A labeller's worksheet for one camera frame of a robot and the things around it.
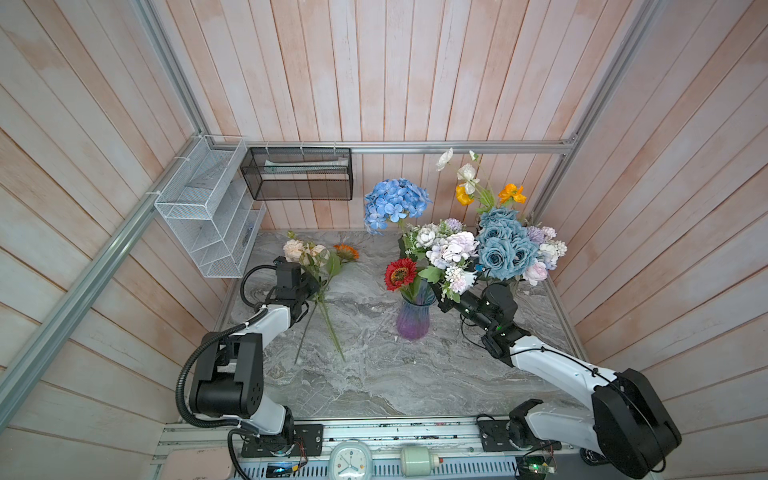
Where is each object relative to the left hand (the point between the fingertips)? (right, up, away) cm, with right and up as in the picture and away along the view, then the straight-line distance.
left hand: (314, 281), depth 94 cm
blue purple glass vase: (+32, -11, -2) cm, 34 cm away
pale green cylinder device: (+29, -36, -31) cm, 56 cm away
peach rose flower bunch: (0, +5, +13) cm, 14 cm away
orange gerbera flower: (+9, +9, +13) cm, 18 cm away
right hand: (+34, +2, -17) cm, 38 cm away
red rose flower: (+26, +4, -21) cm, 33 cm away
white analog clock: (+14, -40, -25) cm, 50 cm away
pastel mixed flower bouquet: (+65, +9, -19) cm, 68 cm away
